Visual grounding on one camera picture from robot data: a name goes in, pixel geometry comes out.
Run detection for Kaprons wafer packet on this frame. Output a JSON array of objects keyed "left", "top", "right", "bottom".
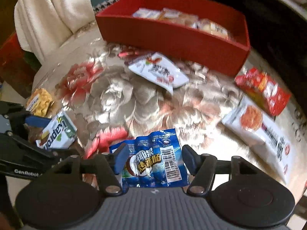
[{"left": 35, "top": 111, "right": 77, "bottom": 150}]

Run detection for blue coconut snack packet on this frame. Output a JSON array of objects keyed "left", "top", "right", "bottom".
[{"left": 109, "top": 128, "right": 189, "bottom": 190}]

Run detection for yellow waffle biscuit pack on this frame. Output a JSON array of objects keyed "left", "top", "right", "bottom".
[{"left": 25, "top": 88, "right": 54, "bottom": 117}]

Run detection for floral satin cover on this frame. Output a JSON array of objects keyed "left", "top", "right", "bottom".
[{"left": 33, "top": 25, "right": 306, "bottom": 200}]

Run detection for white packet orange disc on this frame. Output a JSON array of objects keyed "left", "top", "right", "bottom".
[{"left": 222, "top": 96, "right": 295, "bottom": 184}]

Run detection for red orange snack packet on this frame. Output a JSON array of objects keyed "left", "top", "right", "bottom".
[{"left": 235, "top": 67, "right": 291, "bottom": 117}]

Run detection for cream white blanket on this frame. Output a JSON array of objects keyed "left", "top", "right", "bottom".
[{"left": 14, "top": 0, "right": 95, "bottom": 63}]

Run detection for white red snack packet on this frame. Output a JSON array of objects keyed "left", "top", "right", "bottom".
[{"left": 127, "top": 53, "right": 189, "bottom": 95}]

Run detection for houndstooth trim cloth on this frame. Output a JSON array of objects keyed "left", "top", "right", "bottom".
[{"left": 93, "top": 0, "right": 119, "bottom": 15}]

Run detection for red cardboard tray box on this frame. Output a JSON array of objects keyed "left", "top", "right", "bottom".
[{"left": 96, "top": 0, "right": 251, "bottom": 77}]

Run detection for wrapped yellow cake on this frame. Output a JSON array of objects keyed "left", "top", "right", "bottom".
[{"left": 196, "top": 19, "right": 230, "bottom": 39}]

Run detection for blue white striped snack pack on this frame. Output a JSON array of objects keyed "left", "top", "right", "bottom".
[{"left": 132, "top": 8, "right": 162, "bottom": 20}]

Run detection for brown biscuit pack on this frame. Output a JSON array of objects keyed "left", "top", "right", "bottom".
[{"left": 158, "top": 8, "right": 199, "bottom": 28}]

